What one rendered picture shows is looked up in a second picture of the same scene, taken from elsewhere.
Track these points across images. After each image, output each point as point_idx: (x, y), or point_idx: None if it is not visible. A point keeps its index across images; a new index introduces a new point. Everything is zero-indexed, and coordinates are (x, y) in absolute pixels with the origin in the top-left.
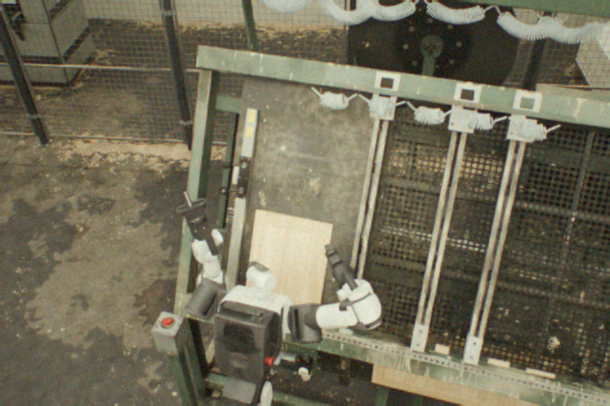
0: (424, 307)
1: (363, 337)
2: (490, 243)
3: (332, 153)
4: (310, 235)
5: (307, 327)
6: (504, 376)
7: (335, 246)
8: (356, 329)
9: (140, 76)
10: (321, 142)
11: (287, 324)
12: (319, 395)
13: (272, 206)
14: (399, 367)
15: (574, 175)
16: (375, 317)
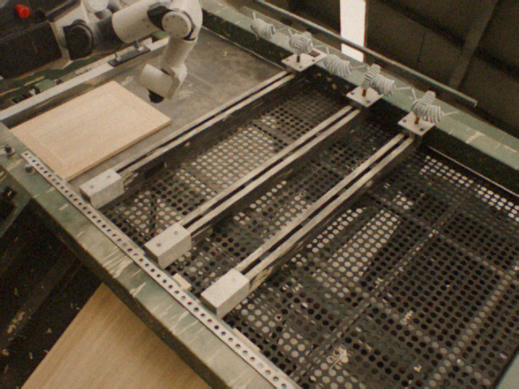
0: (203, 214)
1: (98, 211)
2: (328, 193)
3: (220, 85)
4: (140, 117)
5: (95, 23)
6: (242, 348)
7: (154, 138)
8: (158, 6)
9: None
10: (219, 76)
11: (75, 20)
12: None
13: (129, 88)
14: (108, 264)
15: (448, 201)
16: (187, 10)
